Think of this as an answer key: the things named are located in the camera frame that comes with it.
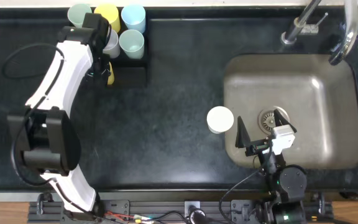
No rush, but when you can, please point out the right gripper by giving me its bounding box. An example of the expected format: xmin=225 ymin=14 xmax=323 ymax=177
xmin=235 ymin=108 xmax=298 ymax=158

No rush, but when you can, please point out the white cup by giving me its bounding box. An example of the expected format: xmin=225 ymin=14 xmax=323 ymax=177
xmin=206 ymin=106 xmax=235 ymax=135

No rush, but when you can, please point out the yellow cup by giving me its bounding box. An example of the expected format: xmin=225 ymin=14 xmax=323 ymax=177
xmin=107 ymin=61 xmax=116 ymax=86
xmin=93 ymin=2 xmax=121 ymax=34

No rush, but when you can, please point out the steel sink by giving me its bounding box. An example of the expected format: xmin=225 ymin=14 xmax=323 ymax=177
xmin=223 ymin=53 xmax=358 ymax=170

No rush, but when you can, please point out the steel tap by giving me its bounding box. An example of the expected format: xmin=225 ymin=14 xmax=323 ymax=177
xmin=280 ymin=0 xmax=358 ymax=67

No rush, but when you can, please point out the black tray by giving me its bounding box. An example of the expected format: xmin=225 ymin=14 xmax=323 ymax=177
xmin=103 ymin=17 xmax=151 ymax=89

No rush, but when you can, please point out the green cup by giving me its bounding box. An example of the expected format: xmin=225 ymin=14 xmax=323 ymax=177
xmin=118 ymin=29 xmax=145 ymax=60
xmin=67 ymin=2 xmax=93 ymax=29

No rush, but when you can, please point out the grey cup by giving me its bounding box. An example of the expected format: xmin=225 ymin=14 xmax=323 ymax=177
xmin=102 ymin=29 xmax=121 ymax=60

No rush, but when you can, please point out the blue cup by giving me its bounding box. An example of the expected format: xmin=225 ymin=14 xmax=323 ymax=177
xmin=121 ymin=4 xmax=147 ymax=34

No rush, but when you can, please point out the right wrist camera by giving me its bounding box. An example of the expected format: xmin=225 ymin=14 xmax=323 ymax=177
xmin=270 ymin=124 xmax=296 ymax=156

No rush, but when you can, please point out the black cable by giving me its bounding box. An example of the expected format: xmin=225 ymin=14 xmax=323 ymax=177
xmin=218 ymin=142 xmax=275 ymax=224
xmin=1 ymin=42 xmax=67 ymax=187

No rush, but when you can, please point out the mounting rail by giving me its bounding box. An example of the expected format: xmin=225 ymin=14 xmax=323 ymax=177
xmin=26 ymin=192 xmax=335 ymax=224

